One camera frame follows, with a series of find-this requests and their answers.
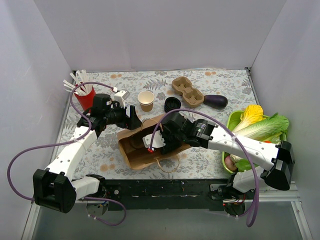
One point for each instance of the brown paper bag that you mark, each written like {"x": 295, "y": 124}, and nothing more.
{"x": 135, "y": 153}

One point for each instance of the green toy napa cabbage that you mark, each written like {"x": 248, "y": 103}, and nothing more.
{"x": 265, "y": 128}

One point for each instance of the brown paper coffee cup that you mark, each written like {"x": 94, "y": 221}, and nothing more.
{"x": 146, "y": 100}

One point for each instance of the purple toy onion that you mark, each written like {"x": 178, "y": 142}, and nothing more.
{"x": 230, "y": 165}

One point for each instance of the small white toy cabbage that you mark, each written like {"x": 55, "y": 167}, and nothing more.
{"x": 235, "y": 158}

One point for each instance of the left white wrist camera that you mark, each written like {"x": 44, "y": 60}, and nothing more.
{"x": 121, "y": 97}

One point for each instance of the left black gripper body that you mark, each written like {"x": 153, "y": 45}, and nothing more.
{"x": 130, "y": 116}

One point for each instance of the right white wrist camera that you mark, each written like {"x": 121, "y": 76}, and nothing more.
{"x": 157, "y": 143}

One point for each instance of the red plastic cup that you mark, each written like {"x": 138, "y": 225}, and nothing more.
{"x": 86, "y": 101}

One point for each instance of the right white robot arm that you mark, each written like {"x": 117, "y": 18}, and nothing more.
{"x": 275, "y": 162}

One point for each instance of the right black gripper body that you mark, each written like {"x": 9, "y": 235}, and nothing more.
{"x": 167, "y": 139}

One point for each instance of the yellow toy napa cabbage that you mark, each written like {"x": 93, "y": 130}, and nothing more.
{"x": 252, "y": 114}

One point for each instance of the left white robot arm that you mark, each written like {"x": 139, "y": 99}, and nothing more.
{"x": 54, "y": 187}

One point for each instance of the stack of black lids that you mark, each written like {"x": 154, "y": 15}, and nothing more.
{"x": 171, "y": 103}

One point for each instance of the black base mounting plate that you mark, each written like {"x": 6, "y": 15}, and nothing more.
{"x": 161, "y": 194}

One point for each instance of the green toy cabbage head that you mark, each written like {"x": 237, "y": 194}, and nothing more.
{"x": 243, "y": 165}

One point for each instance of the green plastic basket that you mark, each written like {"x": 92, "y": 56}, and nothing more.
{"x": 234, "y": 120}

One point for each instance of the purple toy eggplant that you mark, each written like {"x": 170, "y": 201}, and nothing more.
{"x": 215, "y": 101}

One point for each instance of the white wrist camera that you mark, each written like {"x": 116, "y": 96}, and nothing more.
{"x": 157, "y": 143}
{"x": 121, "y": 97}

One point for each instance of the brown cardboard cup carrier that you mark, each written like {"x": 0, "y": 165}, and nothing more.
{"x": 136, "y": 142}
{"x": 190, "y": 95}

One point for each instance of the aluminium frame rail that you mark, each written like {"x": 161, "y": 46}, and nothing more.
{"x": 280, "y": 217}

